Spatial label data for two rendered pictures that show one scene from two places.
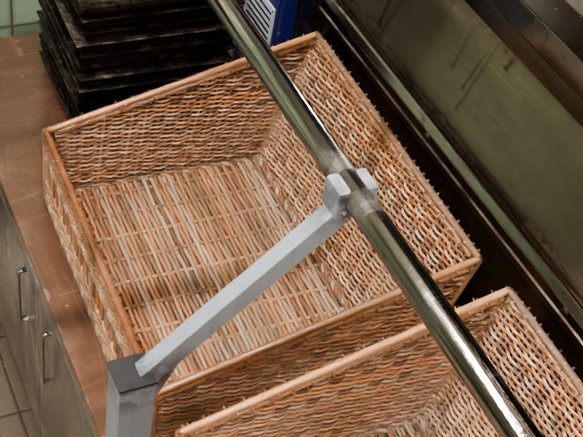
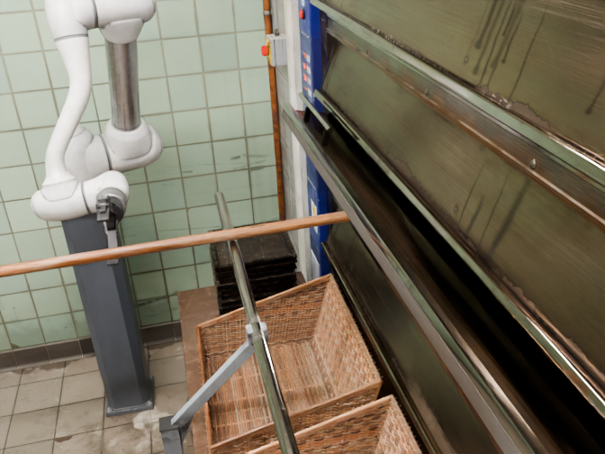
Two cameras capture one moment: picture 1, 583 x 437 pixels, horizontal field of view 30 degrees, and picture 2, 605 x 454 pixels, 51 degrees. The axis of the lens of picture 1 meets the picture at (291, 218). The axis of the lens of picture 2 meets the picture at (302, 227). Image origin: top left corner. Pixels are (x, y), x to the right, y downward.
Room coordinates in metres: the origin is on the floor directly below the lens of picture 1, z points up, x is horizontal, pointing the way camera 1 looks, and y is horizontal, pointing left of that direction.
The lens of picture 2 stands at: (-0.18, -0.57, 2.01)
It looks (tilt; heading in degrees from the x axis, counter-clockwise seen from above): 28 degrees down; 22
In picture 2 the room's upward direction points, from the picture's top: 3 degrees counter-clockwise
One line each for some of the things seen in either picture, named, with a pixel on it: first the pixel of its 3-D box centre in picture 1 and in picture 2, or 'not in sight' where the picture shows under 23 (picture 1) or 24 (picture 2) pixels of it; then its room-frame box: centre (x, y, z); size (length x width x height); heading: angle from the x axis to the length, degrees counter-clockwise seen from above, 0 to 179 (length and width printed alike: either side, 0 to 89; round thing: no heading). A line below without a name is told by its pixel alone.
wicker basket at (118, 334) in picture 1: (241, 224); (279, 368); (1.19, 0.07, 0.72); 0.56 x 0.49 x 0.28; 32
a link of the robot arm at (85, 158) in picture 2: not in sight; (77, 157); (1.59, 1.00, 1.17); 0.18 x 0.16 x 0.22; 138
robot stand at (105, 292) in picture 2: not in sight; (110, 306); (1.58, 1.01, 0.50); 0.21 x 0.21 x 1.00; 31
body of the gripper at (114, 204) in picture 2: not in sight; (110, 215); (1.17, 0.57, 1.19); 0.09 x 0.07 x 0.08; 33
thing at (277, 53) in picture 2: not in sight; (277, 49); (2.08, 0.39, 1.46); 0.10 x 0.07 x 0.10; 33
